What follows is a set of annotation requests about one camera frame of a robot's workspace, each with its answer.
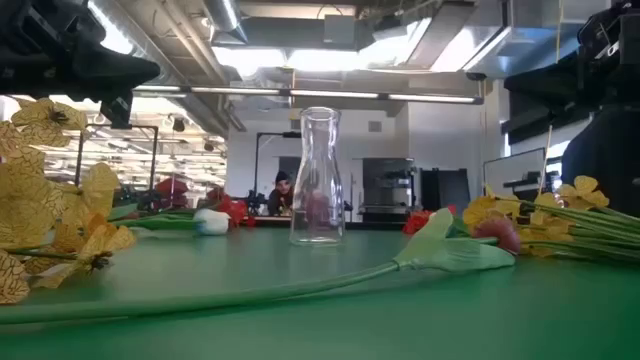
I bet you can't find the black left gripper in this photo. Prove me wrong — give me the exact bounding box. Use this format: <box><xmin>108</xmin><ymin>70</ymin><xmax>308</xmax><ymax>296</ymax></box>
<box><xmin>0</xmin><ymin>0</ymin><xmax>161</xmax><ymax>129</ymax></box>

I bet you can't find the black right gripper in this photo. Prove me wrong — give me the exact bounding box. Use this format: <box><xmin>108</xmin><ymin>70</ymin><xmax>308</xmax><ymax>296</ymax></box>
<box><xmin>505</xmin><ymin>0</ymin><xmax>640</xmax><ymax>109</ymax></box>

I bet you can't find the yellow artificial flower bunch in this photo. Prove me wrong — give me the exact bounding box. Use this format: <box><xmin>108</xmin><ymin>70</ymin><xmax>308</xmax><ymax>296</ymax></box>
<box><xmin>462</xmin><ymin>174</ymin><xmax>640</xmax><ymax>266</ymax></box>
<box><xmin>0</xmin><ymin>97</ymin><xmax>137</xmax><ymax>306</ymax></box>

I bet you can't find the white artificial tulip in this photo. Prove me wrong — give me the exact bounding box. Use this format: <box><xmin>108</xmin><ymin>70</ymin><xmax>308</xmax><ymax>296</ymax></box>
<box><xmin>107</xmin><ymin>207</ymin><xmax>232</xmax><ymax>237</ymax></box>

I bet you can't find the red artificial flower bunch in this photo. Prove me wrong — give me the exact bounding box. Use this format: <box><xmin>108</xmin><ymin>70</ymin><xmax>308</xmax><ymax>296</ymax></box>
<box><xmin>402</xmin><ymin>203</ymin><xmax>457</xmax><ymax>236</ymax></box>
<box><xmin>205</xmin><ymin>187</ymin><xmax>256</xmax><ymax>230</ymax></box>

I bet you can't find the clear glass vase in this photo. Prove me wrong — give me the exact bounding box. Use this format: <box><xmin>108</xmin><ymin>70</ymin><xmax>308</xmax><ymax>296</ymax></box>
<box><xmin>288</xmin><ymin>105</ymin><xmax>347</xmax><ymax>247</ymax></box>

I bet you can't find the grey framed panel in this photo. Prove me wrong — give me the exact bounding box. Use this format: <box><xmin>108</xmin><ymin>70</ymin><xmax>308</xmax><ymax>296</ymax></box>
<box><xmin>482</xmin><ymin>147</ymin><xmax>547</xmax><ymax>197</ymax></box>

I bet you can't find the black cabinet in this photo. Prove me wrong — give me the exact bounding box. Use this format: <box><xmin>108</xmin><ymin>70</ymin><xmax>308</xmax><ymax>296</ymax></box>
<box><xmin>419</xmin><ymin>168</ymin><xmax>471</xmax><ymax>215</ymax></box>

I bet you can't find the black machine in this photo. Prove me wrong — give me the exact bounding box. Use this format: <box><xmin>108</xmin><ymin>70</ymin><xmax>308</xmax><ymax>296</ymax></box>
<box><xmin>359</xmin><ymin>157</ymin><xmax>417</xmax><ymax>224</ymax></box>

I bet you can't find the person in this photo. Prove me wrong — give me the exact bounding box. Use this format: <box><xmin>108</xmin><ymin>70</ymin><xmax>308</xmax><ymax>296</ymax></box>
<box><xmin>267</xmin><ymin>170</ymin><xmax>296</xmax><ymax>217</ymax></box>

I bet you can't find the long ceiling light strip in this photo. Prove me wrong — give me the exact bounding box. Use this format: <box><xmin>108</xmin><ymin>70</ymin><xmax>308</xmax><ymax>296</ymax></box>
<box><xmin>132</xmin><ymin>84</ymin><xmax>485</xmax><ymax>105</ymax></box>

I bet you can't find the green table mat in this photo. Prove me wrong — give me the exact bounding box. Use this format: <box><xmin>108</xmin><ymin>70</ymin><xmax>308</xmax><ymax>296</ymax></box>
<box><xmin>0</xmin><ymin>227</ymin><xmax>640</xmax><ymax>360</ymax></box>

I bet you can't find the silver ventilation duct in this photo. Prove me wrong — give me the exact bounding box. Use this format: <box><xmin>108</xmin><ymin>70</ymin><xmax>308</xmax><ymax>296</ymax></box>
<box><xmin>202</xmin><ymin>0</ymin><xmax>250</xmax><ymax>46</ymax></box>

